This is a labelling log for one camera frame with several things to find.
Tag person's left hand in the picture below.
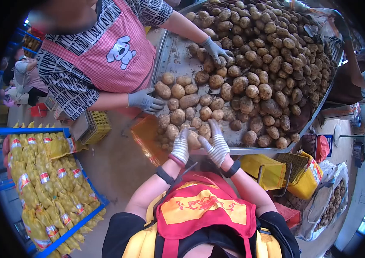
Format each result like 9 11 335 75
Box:
168 126 197 168

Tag person's right hand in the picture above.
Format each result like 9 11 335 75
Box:
198 119 231 168

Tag person's right fingers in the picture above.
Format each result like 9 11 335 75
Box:
208 119 225 141

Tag person's left fingers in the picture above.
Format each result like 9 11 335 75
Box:
177 126 197 142

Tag person's right thumb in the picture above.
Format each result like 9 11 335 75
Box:
198 135 213 153

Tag single brown potato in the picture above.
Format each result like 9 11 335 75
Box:
186 130 203 151

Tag black wrist band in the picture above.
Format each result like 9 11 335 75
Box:
155 166 175 185
222 160 242 178

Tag orange net bag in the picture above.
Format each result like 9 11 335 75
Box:
130 114 177 167

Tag yellow plastic crate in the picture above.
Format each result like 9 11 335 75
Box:
239 154 287 191
79 110 112 146

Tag person's body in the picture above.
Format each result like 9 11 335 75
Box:
102 171 300 258

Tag metal sorting table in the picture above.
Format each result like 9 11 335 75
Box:
121 0 346 156

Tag pile of loose potatoes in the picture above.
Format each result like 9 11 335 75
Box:
154 0 339 149

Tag yellow crate with bag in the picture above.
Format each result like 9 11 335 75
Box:
276 151 324 200

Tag red net bag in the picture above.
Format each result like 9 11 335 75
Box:
273 201 302 229

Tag white sack of potatoes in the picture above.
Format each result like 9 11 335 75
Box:
295 161 349 242

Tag blue cart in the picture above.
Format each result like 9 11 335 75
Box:
0 127 110 258

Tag red stool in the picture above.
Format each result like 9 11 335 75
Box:
29 103 49 118

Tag stack of yellow net bags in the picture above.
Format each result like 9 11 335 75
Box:
6 122 107 258

